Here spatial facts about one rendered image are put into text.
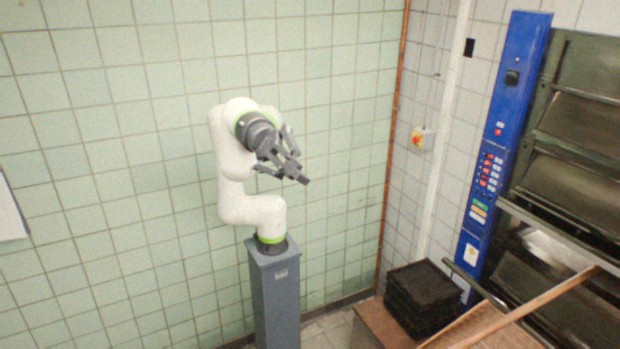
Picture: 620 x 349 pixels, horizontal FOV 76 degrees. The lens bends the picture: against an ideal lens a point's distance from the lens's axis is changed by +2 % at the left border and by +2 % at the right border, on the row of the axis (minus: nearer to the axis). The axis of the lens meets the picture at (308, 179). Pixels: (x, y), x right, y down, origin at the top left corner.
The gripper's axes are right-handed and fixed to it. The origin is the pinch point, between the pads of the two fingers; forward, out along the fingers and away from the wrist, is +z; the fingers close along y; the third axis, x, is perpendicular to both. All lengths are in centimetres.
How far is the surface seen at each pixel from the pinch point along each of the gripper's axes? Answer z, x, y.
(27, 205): -121, 18, 91
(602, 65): -18, -91, -85
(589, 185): -8, -119, -52
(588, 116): -16, -103, -71
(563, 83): -29, -97, -78
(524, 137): -37, -112, -58
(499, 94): -51, -100, -67
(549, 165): -24, -119, -53
